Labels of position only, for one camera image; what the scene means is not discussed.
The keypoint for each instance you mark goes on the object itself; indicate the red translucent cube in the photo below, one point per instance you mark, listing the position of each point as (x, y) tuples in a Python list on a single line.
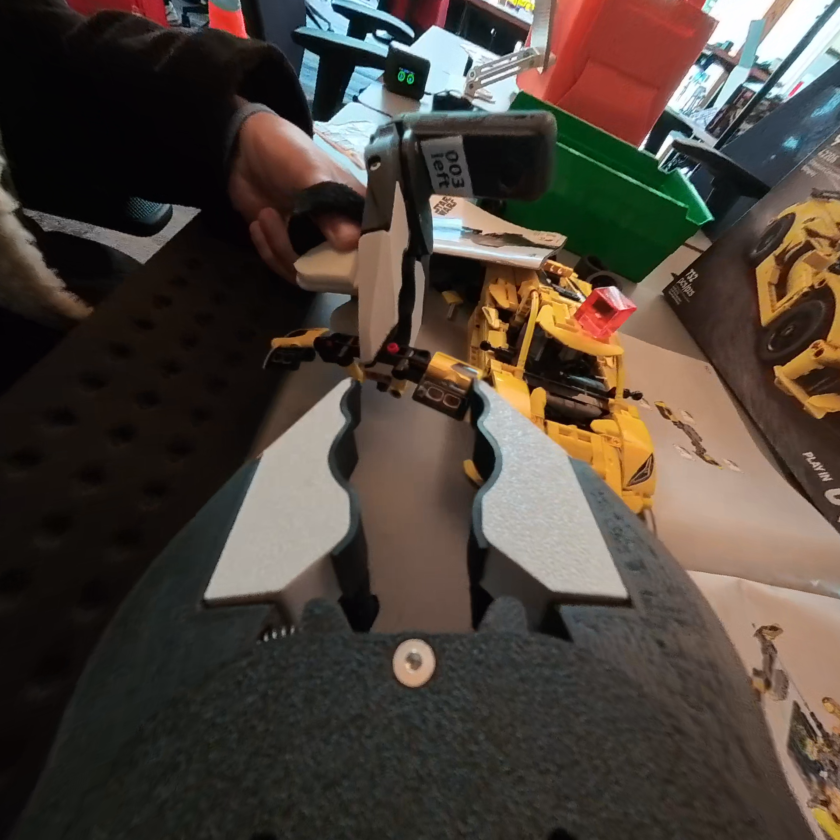
[(604, 312)]

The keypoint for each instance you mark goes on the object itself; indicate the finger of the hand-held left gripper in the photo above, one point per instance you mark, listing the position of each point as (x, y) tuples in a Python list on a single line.
[(384, 289)]

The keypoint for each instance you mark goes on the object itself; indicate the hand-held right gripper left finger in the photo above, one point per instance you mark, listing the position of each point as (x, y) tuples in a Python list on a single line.
[(282, 512)]

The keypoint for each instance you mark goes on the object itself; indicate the small black display device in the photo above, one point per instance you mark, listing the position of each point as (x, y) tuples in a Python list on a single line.
[(407, 62)]

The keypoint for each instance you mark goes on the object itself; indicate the red plastic bin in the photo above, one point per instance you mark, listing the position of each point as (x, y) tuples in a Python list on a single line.
[(623, 59)]

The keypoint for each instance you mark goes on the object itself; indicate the person's fleece jacket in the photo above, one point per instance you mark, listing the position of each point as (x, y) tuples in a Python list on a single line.
[(33, 262)]

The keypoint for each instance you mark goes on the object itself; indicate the black office chair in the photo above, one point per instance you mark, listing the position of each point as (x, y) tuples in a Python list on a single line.
[(341, 52)]

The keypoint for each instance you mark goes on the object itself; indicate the yellow brick sports car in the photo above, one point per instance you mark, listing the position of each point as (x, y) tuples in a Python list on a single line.
[(590, 439)]

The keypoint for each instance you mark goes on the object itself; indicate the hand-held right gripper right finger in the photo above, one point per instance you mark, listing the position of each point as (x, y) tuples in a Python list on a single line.
[(551, 518)]

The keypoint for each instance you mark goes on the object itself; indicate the white paper sheets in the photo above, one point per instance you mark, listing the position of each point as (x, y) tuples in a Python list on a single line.
[(453, 52)]

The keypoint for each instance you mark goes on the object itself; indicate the black car picture box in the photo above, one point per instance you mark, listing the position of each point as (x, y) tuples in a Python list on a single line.
[(722, 328)]

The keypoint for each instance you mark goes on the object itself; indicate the white metal stand arms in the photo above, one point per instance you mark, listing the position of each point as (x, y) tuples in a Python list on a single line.
[(505, 65)]

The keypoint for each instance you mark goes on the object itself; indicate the open white instruction booklet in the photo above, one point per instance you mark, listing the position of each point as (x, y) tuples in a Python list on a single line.
[(722, 525)]

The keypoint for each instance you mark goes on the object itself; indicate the black toy tyre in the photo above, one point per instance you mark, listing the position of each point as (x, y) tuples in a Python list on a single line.
[(594, 266)]

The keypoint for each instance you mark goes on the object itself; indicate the yellow black brick subassembly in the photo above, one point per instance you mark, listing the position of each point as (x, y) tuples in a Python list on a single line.
[(446, 387)]

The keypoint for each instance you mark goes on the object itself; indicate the small yellow brick piece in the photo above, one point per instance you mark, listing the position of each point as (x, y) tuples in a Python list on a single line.
[(451, 303)]

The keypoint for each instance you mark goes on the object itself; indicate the green plastic bin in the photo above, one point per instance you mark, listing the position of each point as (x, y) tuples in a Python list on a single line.
[(610, 197)]

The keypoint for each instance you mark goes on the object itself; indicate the person's left hand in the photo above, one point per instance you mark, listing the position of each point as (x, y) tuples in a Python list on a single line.
[(269, 177)]

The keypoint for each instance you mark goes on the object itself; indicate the black side chair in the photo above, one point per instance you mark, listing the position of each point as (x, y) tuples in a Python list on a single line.
[(715, 170)]

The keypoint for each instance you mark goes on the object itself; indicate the silver instruction booklet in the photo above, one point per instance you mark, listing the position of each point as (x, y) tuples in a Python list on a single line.
[(499, 246)]

